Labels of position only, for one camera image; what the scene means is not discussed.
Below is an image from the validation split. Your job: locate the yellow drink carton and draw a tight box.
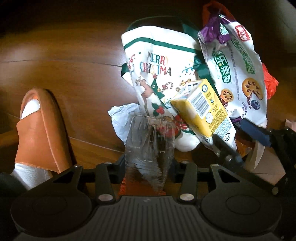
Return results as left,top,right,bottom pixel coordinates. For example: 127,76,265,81
170,79,237,154

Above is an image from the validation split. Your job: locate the white Christmas tote bag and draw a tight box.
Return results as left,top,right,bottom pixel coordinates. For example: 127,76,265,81
121,16,214,152

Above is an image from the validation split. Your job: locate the white green snack bag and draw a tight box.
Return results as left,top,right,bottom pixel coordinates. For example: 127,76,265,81
198,15,267,127

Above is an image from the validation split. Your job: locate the orange slipper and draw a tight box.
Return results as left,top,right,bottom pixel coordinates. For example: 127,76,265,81
16,88,72,173

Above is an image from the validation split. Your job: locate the red orange plastic bag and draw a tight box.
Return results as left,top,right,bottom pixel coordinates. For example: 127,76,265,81
202,1,278,99

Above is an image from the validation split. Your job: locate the white crumpled tissue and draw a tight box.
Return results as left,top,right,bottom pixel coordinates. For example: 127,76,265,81
108,103,140,144

